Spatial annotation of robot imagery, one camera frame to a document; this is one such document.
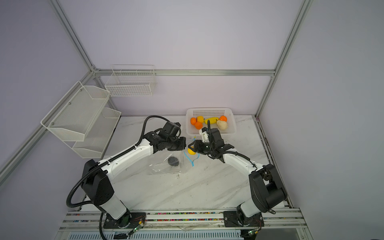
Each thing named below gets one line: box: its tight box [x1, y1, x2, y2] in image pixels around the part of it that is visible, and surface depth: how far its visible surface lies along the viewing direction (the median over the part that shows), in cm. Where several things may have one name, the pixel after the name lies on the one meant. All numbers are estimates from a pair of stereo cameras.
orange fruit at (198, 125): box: [195, 121, 203, 130], surface depth 113 cm
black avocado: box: [167, 156, 179, 167], surface depth 91 cm
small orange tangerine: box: [219, 115, 228, 122], surface depth 117 cm
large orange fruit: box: [190, 117, 197, 126], surface depth 113 cm
